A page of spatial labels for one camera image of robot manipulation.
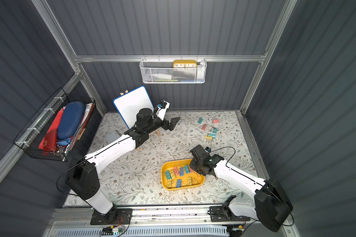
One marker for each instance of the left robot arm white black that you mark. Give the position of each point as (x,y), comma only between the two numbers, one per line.
(82,178)

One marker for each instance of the blue oval case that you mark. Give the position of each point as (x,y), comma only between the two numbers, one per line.
(70,120)

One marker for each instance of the red folder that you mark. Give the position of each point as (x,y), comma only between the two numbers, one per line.
(48,143)

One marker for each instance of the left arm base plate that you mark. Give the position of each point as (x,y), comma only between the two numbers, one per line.
(115,216)

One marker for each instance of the wooden easel stand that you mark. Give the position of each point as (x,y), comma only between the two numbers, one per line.
(157,132)

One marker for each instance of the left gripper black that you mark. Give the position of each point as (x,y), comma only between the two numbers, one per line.
(164,124)

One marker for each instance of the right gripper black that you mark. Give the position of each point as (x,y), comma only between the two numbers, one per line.
(196,165)

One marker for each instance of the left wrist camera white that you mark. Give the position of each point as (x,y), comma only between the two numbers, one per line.
(161,109)

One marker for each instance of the white wire wall basket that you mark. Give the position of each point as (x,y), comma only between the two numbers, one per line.
(161,71)

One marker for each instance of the small whiteboard blue frame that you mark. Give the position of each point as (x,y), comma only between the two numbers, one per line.
(129,104)

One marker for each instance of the yellow plastic storage tray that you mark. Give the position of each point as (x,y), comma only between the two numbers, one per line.
(179,163)

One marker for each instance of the yellow clock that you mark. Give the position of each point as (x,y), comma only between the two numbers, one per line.
(184,64)

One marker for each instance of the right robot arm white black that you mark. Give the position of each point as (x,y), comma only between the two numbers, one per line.
(268,203)

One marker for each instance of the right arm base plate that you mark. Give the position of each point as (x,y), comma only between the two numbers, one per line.
(221,214)

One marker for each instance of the translucent small plastic box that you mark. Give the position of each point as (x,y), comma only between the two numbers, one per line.
(112,136)

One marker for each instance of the black wire side basket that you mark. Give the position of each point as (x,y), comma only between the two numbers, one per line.
(76,146)

